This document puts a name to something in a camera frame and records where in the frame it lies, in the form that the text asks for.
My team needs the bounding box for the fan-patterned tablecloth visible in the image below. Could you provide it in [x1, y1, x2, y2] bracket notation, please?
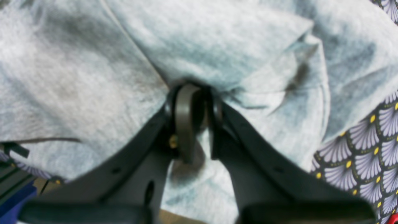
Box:
[311, 0, 397, 224]

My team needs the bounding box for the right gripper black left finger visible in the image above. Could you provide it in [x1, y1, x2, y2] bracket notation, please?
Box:
[19, 84, 204, 224]

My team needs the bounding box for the red clamp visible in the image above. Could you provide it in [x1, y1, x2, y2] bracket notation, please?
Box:
[386, 213, 398, 224]

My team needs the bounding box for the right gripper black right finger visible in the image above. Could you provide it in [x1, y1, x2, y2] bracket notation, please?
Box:
[207, 88, 376, 224]

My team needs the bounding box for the light grey T-shirt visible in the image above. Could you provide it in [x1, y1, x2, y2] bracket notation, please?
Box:
[0, 0, 398, 224]

